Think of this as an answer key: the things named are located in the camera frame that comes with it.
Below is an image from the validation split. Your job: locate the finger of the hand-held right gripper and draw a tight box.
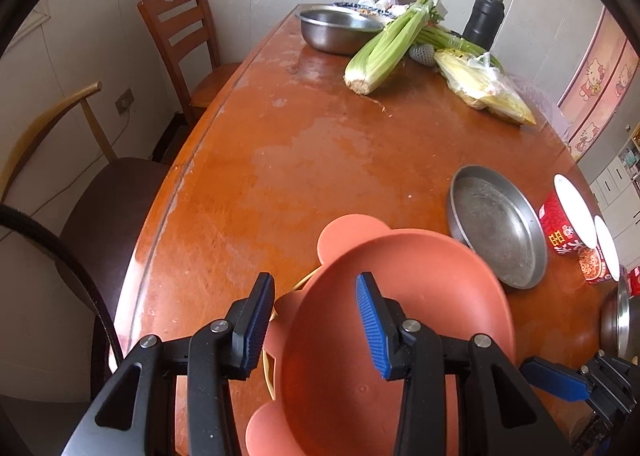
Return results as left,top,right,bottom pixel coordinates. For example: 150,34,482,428
520,356,593,403

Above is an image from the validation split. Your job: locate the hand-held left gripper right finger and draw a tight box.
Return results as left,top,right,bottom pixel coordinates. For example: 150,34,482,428
355,272,576,456

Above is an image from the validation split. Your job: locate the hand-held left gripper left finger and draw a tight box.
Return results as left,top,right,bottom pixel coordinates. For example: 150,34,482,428
60,272,277,456

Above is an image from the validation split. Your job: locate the pink plastic bowl with ears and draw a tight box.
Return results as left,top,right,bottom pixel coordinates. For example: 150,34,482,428
245,216,517,456

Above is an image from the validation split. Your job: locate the paper bowl with food print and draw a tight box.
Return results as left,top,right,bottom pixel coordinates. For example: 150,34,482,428
578,216,622,284

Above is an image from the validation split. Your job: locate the red paper bowl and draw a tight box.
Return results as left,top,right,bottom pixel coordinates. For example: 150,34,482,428
538,174,598,257

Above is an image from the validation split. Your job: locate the round metal pan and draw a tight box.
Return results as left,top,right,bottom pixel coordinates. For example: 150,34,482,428
446,165,548,290

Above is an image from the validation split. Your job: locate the white shelf cabinet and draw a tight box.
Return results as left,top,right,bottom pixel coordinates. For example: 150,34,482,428
587,123,640,282

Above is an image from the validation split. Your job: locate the chair with brown seat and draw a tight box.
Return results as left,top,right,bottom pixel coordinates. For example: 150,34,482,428
0,81,173,317

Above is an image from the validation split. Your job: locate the wooden slat-back chair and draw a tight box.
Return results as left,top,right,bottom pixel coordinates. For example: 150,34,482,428
137,0,243,127

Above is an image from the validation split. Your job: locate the bag of yellow corn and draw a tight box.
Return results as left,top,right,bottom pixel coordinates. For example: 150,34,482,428
434,48,537,126

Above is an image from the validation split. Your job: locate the purple cloth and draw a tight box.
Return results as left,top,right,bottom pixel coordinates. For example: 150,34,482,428
505,73,573,142

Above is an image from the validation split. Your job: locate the grey foam fruit net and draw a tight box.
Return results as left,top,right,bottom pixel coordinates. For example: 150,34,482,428
409,43,438,71

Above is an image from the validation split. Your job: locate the large celery bunch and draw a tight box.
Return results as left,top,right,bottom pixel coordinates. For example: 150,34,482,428
343,0,436,96

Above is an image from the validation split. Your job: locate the steel basin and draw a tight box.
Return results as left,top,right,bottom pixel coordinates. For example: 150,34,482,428
295,6,386,55

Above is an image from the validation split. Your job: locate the thin green celery bunch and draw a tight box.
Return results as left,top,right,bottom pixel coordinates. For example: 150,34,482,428
415,23,503,69

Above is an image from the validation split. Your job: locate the pink cartoon cat wardrobe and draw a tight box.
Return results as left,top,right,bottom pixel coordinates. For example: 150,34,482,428
556,6,640,164

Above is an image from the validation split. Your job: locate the blue patterned plate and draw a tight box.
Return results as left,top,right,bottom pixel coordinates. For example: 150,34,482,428
332,0,396,19

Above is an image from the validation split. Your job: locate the black thermos bottle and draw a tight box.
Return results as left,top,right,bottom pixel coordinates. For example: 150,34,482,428
462,0,507,52

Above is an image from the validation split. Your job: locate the thick black cable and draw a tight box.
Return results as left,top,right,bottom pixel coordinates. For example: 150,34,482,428
0,203,123,372

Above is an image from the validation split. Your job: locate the wall socket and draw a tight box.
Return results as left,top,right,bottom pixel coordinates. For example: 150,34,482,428
114,88,136,115

